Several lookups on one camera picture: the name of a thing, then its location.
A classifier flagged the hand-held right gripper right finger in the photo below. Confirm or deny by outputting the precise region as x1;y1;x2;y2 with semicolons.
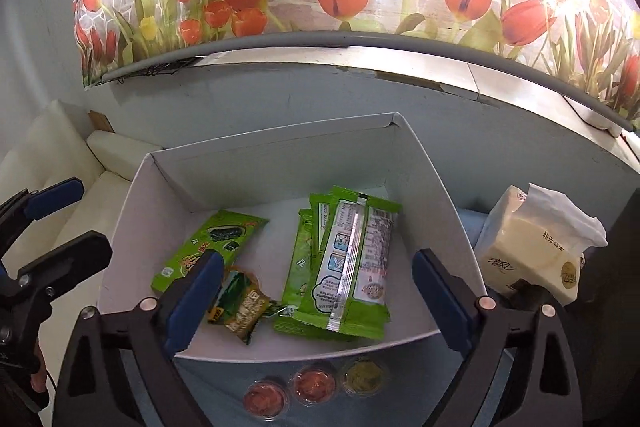
412;248;586;427

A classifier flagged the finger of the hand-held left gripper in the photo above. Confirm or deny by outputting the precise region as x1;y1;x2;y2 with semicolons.
0;177;85;258
15;229;113;313

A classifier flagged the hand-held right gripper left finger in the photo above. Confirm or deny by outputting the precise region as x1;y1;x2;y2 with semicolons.
50;249;226;427

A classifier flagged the yellow green snack packet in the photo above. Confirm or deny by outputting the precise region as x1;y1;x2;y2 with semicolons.
206;268;286;346

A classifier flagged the green seaweed picture snack packet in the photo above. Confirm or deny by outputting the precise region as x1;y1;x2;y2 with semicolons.
151;209;270;294

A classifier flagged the white cardboard box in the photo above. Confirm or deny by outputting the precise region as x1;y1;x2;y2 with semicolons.
96;111;488;364

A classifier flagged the person's left hand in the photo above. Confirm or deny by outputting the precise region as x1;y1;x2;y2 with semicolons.
27;339;48;394

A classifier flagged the white leather sofa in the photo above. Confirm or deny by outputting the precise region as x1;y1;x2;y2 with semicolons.
0;99;166;358

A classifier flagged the brown cardboard piece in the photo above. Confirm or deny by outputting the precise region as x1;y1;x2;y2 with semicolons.
87;109;117;136

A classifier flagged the cream tissue pack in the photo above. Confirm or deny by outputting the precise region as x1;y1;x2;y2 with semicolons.
472;182;608;308

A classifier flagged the yellow-green jelly cup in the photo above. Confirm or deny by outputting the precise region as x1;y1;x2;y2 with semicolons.
340;355;385;398

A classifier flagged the red jelly cup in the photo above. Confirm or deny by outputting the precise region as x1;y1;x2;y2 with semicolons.
291;363;337;407
242;377;291;422

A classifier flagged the metal window sill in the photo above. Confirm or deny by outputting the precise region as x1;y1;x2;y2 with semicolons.
192;47;640;168

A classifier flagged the small white plastic object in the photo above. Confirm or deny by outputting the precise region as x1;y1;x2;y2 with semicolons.
562;94;626;138

